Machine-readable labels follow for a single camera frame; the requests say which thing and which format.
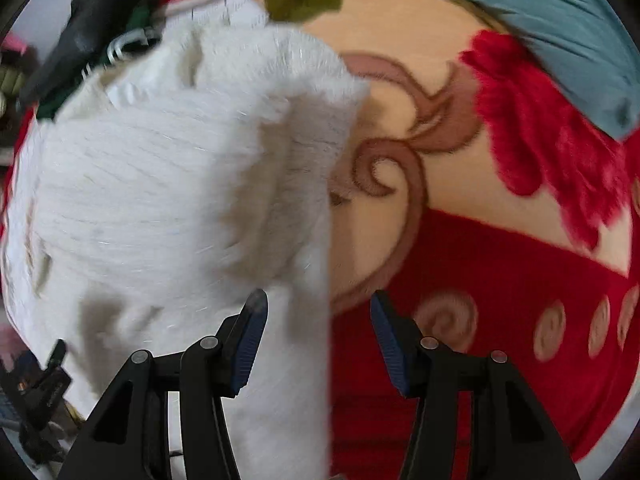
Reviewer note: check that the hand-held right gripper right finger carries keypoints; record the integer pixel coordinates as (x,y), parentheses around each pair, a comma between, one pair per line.
(392,345)

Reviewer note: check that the dark green garment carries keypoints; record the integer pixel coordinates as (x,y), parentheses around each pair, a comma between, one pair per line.
(137,20)

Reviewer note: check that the white knit sweater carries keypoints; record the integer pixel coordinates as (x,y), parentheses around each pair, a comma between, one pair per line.
(150,185)

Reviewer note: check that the red floral plush blanket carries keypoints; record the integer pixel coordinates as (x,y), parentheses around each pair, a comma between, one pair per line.
(475,285)

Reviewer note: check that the black garment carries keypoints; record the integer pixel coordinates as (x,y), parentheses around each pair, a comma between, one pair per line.
(85,30)

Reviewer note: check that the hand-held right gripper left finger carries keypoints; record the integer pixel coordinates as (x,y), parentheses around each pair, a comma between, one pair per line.
(250,345)

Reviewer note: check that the teal quilted duvet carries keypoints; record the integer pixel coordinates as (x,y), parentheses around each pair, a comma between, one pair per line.
(550,25)

